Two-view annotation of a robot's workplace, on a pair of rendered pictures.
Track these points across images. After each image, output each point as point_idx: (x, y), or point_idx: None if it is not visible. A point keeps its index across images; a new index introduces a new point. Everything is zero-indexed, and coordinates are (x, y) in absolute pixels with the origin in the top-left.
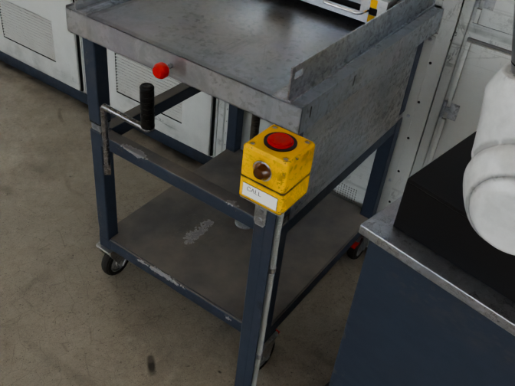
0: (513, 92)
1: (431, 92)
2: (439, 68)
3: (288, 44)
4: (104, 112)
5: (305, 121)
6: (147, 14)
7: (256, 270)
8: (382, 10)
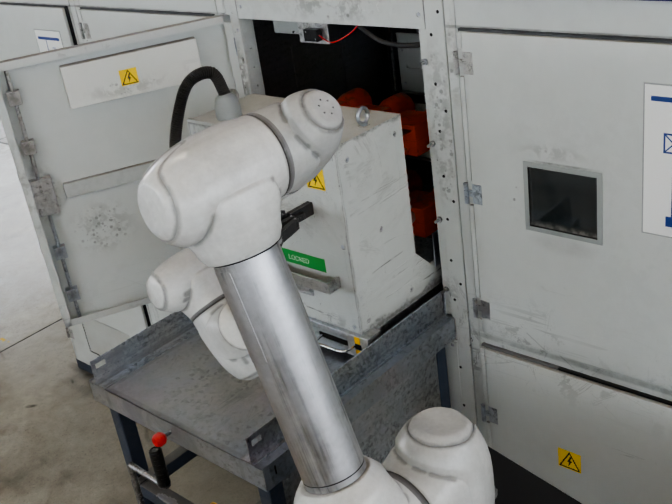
0: (297, 498)
1: (471, 395)
2: (470, 372)
3: None
4: (132, 470)
5: (271, 479)
6: (158, 377)
7: None
8: (365, 346)
